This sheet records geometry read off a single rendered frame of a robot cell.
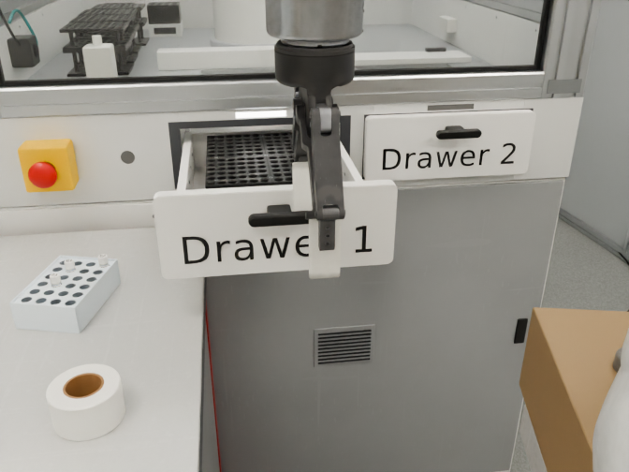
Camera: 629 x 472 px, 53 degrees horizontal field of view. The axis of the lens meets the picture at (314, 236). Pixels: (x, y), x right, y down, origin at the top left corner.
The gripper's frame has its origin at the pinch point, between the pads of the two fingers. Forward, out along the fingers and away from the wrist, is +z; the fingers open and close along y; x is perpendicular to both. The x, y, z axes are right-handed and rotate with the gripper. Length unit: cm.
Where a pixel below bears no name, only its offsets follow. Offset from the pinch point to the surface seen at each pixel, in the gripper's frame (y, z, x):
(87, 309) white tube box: 9.8, 13.2, 27.1
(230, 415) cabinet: 39, 59, 11
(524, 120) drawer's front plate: 37, 0, -41
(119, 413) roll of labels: -9.1, 13.7, 20.9
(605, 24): 181, 6, -143
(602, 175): 165, 64, -145
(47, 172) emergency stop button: 32.0, 2.9, 35.1
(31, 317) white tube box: 8.9, 13.2, 33.6
